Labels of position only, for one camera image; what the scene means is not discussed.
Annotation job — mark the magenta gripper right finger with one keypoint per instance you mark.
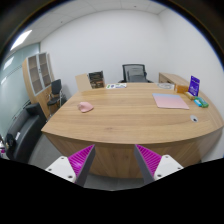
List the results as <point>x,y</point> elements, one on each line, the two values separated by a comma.
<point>154,166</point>

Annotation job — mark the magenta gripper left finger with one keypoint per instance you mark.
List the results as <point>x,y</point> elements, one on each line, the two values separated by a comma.
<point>74,168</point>

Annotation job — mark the pink computer mouse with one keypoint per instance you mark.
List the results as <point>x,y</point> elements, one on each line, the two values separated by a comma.
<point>84,107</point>

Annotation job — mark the pink mouse pad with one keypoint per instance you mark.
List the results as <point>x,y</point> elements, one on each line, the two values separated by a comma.
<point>169,101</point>

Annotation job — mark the large wooden desk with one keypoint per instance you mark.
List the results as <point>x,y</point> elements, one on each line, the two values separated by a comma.
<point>122,118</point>

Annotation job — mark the black leather sofa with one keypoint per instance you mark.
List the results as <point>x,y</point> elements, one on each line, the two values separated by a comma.
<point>24,133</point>

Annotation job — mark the green tissue pack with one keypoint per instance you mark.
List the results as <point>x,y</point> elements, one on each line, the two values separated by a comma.
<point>201,102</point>

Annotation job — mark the glass ashtray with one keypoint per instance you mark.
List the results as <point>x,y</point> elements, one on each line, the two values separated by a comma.
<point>166,86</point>

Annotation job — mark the orange wooden box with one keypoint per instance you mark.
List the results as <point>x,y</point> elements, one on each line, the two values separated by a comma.
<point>181,88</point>

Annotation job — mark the black visitor chair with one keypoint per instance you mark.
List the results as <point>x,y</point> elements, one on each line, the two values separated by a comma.
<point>56,96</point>

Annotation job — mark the wooden side cabinet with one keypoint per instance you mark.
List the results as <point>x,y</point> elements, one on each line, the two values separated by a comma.
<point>172,78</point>

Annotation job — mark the wooden board stand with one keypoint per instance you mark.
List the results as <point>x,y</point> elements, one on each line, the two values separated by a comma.
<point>83,83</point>

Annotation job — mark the white green leaflet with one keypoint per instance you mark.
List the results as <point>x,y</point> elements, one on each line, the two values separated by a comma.
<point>116,86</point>

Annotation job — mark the purple sign stand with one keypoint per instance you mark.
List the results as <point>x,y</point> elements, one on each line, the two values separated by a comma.
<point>194,86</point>

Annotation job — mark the dark framed picture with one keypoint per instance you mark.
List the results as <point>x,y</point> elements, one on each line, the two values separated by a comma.
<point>96,79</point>

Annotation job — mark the grey mesh office chair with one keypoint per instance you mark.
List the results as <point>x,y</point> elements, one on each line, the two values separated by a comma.
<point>134,73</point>

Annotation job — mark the wooden glass-door cabinet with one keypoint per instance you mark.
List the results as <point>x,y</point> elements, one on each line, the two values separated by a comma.
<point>38,77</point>

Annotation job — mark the ceiling light panel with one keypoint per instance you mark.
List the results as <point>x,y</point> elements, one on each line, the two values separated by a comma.
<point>20,40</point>

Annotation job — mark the desk cable grommet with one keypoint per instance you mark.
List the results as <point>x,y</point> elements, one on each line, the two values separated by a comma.
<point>194,118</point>

